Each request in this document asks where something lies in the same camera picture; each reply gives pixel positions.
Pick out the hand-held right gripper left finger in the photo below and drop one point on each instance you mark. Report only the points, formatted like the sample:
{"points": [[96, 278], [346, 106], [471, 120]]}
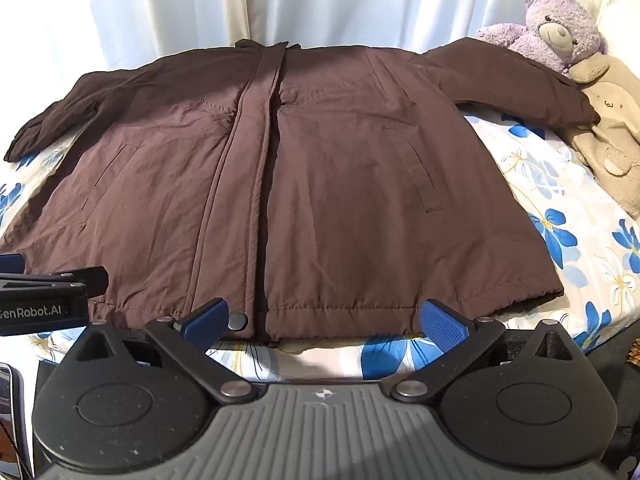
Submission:
{"points": [[205, 322]]}

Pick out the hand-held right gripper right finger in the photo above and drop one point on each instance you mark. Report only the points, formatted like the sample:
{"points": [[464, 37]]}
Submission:
{"points": [[442, 322]]}

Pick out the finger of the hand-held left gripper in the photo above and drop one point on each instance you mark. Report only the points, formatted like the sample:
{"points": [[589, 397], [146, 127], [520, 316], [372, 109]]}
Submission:
{"points": [[10, 263], [60, 280]]}

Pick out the brown jacket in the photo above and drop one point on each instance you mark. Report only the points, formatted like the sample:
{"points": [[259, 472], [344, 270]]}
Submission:
{"points": [[325, 185]]}

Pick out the glossy black object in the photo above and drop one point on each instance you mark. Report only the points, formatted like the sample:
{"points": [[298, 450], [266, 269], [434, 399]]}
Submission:
{"points": [[9, 420]]}

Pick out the floral bedsheet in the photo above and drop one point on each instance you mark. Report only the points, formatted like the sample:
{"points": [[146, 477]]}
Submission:
{"points": [[565, 210]]}

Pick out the beige plush toy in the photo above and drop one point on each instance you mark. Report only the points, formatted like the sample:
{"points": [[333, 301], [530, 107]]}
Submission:
{"points": [[610, 125]]}

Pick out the white curtain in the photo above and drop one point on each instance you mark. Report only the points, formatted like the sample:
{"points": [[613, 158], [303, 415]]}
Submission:
{"points": [[150, 10]]}

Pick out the purple teddy bear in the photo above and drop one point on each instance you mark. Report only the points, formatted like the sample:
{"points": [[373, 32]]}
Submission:
{"points": [[560, 20]]}

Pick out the beige curtain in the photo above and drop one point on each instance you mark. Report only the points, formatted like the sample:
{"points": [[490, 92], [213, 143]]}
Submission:
{"points": [[245, 0]]}

